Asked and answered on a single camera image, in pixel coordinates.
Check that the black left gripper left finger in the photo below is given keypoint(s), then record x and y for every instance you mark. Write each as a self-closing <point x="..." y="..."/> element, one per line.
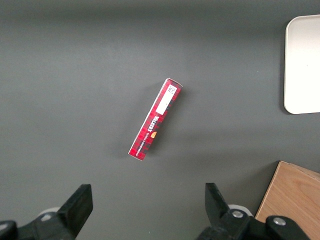
<point x="72" y="212"/>

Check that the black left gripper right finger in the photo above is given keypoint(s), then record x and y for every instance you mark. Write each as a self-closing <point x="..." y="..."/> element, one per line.
<point x="220" y="212"/>

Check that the wooden drawer cabinet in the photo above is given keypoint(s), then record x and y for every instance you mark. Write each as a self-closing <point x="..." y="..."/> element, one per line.
<point x="292" y="197"/>

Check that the red tartan shortbread box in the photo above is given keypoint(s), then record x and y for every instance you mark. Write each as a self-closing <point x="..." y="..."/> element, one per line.
<point x="156" y="120"/>

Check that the cream rectangular tray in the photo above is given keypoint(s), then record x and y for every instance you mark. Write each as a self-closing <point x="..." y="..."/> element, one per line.
<point x="303" y="65"/>

